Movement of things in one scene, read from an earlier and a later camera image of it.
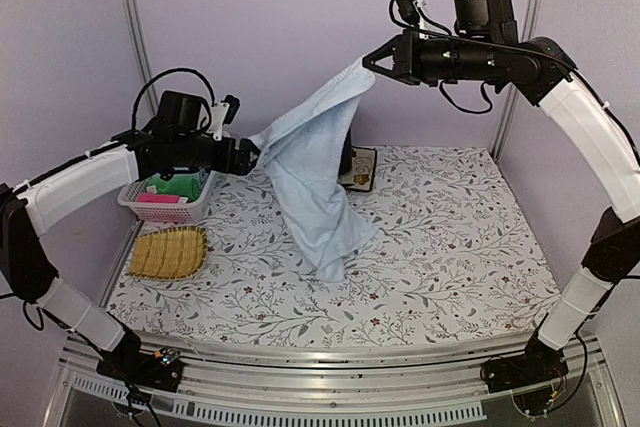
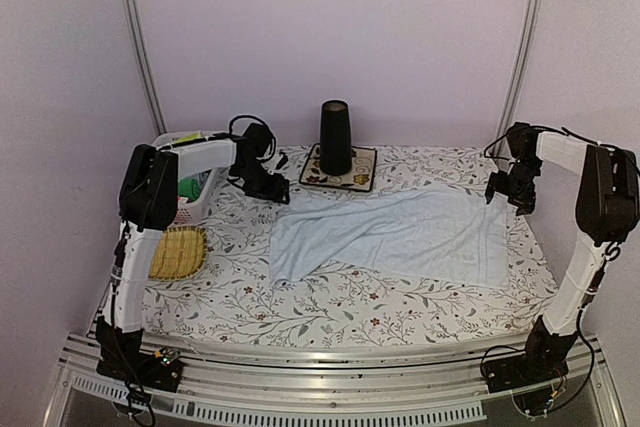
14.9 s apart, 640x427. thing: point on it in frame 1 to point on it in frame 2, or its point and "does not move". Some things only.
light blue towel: (302, 154) to (433, 231)
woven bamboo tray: (169, 254) does not move
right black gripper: (408, 66) to (498, 184)
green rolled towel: (184, 184) does not move
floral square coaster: (362, 175) does not move
